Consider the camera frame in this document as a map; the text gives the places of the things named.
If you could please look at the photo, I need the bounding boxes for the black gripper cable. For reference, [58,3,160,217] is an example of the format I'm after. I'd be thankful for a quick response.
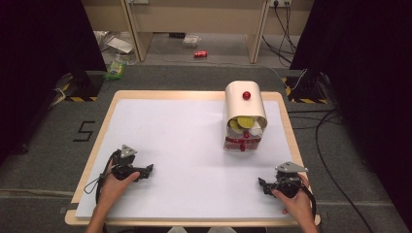
[83,151,121,206]
[299,179,318,221]

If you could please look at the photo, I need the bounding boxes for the person's right hand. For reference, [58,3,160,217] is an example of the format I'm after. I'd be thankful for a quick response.
[270,174,315,225]

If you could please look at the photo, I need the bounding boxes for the stand base with hazard tape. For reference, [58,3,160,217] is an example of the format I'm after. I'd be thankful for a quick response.
[51,71,105,103]
[281,68,328,105]

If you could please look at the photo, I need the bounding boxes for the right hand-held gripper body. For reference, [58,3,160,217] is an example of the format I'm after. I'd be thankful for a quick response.
[272,161,309,199]

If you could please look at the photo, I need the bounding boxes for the light wooden desk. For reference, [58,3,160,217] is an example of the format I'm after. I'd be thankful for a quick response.
[81,0,272,65]

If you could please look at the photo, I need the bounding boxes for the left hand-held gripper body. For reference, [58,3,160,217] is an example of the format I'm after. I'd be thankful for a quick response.
[111,144,151,182]

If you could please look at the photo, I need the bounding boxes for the person's left hand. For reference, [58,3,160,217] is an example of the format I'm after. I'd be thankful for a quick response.
[95,160,141,209]

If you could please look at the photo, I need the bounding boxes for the wooden table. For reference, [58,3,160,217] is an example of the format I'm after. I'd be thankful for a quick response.
[64,89,322,227]

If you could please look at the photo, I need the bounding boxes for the white table mat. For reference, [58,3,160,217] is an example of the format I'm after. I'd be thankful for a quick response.
[75,98,294,221]

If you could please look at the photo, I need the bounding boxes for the clear plastic bag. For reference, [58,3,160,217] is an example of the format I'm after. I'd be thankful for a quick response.
[181,34,202,50]

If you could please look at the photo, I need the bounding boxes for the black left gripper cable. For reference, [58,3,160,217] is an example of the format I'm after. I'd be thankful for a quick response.
[83,151,121,206]

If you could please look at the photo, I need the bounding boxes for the black cables at socket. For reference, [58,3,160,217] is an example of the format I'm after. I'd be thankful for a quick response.
[261,2,298,65]

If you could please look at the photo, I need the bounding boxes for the green packet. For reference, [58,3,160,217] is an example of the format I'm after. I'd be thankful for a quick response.
[103,60,126,82]

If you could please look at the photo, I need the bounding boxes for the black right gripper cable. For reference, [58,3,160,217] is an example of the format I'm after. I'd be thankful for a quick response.
[299,179,318,221]

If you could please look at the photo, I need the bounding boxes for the yellow-green round slice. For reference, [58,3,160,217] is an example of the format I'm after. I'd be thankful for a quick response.
[236,116,256,129]
[228,118,245,135]

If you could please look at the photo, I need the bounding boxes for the black curtain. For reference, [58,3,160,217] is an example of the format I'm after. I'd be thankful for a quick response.
[289,0,412,224]
[0,0,108,164]

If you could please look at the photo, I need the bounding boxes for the white wall socket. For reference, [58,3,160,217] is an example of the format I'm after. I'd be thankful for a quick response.
[268,0,292,9]

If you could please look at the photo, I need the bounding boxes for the crumpled white wrapping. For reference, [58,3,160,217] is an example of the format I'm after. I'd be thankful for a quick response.
[93,30,136,55]

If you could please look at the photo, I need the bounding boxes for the black floor cable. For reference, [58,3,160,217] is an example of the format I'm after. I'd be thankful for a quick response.
[287,108,377,233]

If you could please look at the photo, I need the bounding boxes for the white roll-top box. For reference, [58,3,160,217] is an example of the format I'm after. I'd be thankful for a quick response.
[223,80,269,153]

